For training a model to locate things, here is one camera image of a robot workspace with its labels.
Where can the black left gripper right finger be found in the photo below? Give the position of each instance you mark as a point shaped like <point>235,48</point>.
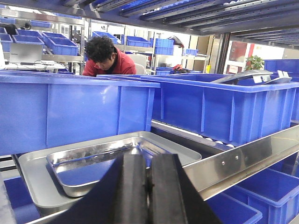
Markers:
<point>172,197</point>

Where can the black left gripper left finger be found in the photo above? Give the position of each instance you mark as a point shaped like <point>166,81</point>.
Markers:
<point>119,198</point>

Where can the small silver tray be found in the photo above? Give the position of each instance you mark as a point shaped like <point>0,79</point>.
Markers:
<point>78,169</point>

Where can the lower blue bin middle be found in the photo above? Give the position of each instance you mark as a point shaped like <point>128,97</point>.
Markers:
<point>231,211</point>

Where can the large silver tray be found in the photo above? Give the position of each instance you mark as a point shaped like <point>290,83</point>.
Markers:
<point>46,192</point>

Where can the lower blue bin right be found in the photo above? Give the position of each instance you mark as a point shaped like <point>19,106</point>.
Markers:
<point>273,193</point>

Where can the blue bin with metal parts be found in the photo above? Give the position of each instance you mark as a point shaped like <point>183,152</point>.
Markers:
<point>233,114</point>

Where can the large blue bin left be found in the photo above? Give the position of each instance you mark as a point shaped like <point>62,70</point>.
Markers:
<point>42,110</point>

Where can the person in red jacket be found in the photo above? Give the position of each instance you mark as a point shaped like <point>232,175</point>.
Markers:
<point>105,59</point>

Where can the silver laptop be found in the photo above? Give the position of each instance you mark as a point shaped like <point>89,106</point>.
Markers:
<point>25,53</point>

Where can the steel shelf front rail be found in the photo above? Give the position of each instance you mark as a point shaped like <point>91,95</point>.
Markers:
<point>222,167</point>

